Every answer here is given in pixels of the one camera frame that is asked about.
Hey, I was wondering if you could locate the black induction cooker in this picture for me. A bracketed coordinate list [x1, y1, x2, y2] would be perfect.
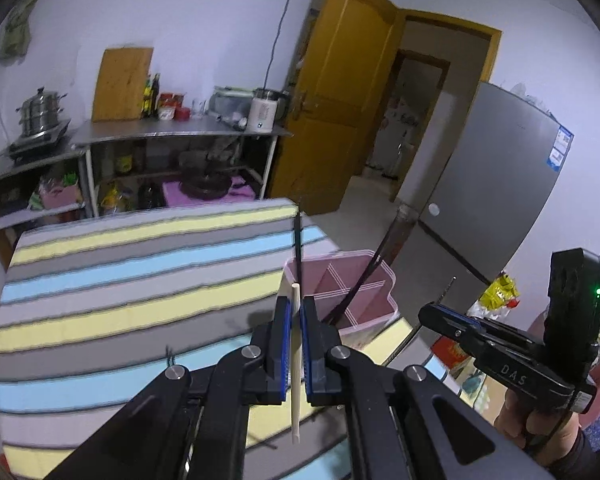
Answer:
[7, 119, 73, 165]

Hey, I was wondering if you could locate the red box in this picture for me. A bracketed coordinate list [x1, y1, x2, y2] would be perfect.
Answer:
[431, 336, 473, 377]

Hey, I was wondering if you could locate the dark wok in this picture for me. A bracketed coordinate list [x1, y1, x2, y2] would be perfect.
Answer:
[178, 152, 231, 200]

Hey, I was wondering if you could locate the cream chopstick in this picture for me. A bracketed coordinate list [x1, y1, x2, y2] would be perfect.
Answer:
[290, 282, 302, 445]

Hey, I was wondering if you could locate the wooden cutting board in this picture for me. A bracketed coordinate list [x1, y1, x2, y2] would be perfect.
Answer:
[91, 46, 155, 123]

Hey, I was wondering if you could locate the clear plastic storage box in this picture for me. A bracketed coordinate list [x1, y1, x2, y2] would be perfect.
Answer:
[207, 85, 255, 122]

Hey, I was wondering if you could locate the white electric kettle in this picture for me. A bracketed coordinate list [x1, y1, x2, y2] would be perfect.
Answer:
[246, 97, 276, 134]

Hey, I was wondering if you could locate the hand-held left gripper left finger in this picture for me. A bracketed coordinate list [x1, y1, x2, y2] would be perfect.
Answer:
[45, 296, 291, 480]

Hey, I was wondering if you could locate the striped tablecloth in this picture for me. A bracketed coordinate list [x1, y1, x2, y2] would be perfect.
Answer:
[0, 197, 461, 480]

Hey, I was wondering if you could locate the person's right hand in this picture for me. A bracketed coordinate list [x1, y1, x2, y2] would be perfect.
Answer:
[494, 387, 581, 467]

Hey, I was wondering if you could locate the yellow snack bag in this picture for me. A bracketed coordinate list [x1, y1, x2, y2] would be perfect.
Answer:
[477, 271, 522, 313]

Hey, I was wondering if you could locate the person's right forearm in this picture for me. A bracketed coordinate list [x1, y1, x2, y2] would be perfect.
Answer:
[555, 427, 600, 480]

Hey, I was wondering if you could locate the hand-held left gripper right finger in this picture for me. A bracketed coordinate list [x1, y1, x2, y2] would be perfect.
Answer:
[300, 296, 556, 480]

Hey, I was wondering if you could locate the green hanging cloth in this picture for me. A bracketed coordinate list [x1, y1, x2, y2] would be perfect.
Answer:
[0, 0, 40, 61]

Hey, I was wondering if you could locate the pink plastic utensil basket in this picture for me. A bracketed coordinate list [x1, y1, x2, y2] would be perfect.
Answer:
[282, 249, 400, 351]

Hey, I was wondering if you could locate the yellow labelled bottle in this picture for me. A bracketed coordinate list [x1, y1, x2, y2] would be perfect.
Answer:
[114, 142, 133, 173]

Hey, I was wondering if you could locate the grey refrigerator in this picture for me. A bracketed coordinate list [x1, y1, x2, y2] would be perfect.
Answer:
[392, 81, 576, 291]

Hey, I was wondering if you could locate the steel kitchen counter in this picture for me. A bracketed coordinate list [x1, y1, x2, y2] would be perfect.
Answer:
[70, 112, 295, 216]

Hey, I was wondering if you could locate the black chopstick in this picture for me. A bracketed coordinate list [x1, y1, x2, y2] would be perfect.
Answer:
[294, 204, 305, 297]
[322, 202, 417, 328]

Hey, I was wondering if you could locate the low steel stand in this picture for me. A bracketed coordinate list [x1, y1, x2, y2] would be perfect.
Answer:
[0, 147, 93, 233]

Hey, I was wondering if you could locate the steel steamer pot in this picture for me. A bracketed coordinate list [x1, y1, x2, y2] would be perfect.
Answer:
[16, 86, 68, 137]

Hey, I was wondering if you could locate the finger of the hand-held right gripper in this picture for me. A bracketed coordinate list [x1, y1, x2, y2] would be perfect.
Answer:
[418, 302, 486, 346]
[436, 303, 484, 332]

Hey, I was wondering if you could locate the wall cable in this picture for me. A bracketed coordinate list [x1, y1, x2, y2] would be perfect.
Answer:
[262, 0, 306, 92]

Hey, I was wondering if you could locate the small pink basket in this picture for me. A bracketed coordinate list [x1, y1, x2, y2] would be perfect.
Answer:
[37, 182, 83, 211]

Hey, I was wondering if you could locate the yellow wooden door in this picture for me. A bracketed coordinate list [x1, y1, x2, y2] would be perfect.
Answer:
[267, 0, 406, 216]

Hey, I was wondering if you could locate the yellow door frame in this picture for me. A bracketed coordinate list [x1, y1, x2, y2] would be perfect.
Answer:
[390, 9, 503, 203]

